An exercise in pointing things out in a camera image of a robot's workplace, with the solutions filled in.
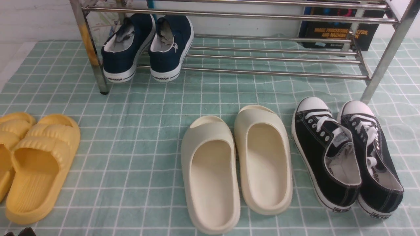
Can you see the right navy canvas sneaker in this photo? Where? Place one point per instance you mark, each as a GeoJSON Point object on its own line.
{"type": "Point", "coordinates": [169, 47]}

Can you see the green checkered tablecloth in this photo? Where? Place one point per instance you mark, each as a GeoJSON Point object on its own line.
{"type": "Point", "coordinates": [126, 178]}

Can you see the black canvas sneaker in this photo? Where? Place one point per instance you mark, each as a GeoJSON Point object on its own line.
{"type": "Point", "coordinates": [328, 151]}
{"type": "Point", "coordinates": [381, 191]}

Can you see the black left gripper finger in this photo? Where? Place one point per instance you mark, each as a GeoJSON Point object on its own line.
{"type": "Point", "coordinates": [28, 231]}

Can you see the black book behind rack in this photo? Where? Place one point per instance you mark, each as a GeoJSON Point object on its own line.
{"type": "Point", "coordinates": [334, 30]}

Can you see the metal shoe rack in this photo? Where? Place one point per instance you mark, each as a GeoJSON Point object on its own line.
{"type": "Point", "coordinates": [368, 12]}

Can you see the left yellow rubber slipper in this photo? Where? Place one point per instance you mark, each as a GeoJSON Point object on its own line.
{"type": "Point", "coordinates": [13, 128]}

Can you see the yellow rubber slipper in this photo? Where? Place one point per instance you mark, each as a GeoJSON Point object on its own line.
{"type": "Point", "coordinates": [13, 128]}
{"type": "Point", "coordinates": [42, 160]}

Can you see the left navy canvas sneaker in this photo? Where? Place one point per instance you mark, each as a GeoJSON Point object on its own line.
{"type": "Point", "coordinates": [121, 51]}

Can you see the navy canvas sneaker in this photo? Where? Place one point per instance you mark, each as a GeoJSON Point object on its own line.
{"type": "Point", "coordinates": [169, 47]}
{"type": "Point", "coordinates": [121, 51]}

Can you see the right yellow rubber slipper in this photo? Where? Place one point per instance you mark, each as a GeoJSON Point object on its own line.
{"type": "Point", "coordinates": [42, 160]}

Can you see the left cream rubber slipper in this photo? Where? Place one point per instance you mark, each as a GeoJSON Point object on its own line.
{"type": "Point", "coordinates": [208, 162]}

